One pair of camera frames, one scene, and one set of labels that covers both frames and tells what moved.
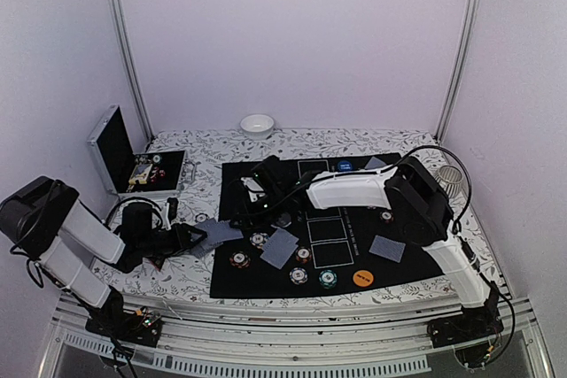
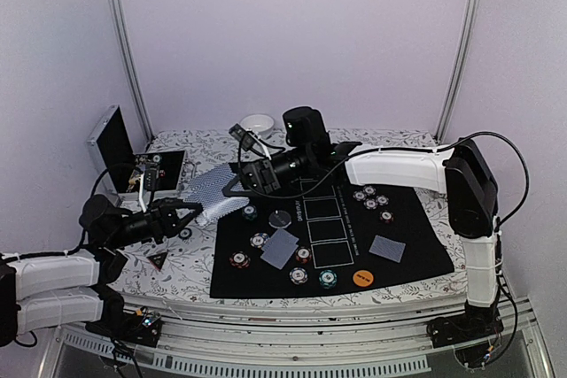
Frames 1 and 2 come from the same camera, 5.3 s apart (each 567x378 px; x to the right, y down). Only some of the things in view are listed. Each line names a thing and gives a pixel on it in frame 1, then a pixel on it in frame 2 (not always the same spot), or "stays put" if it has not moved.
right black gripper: x=246 y=214 to x=261 y=176
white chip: x=299 y=275 stays put
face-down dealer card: x=279 y=248 stays put
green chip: x=328 y=279 stays put
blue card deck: x=217 y=233 to x=209 y=194
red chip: x=386 y=217 stays put
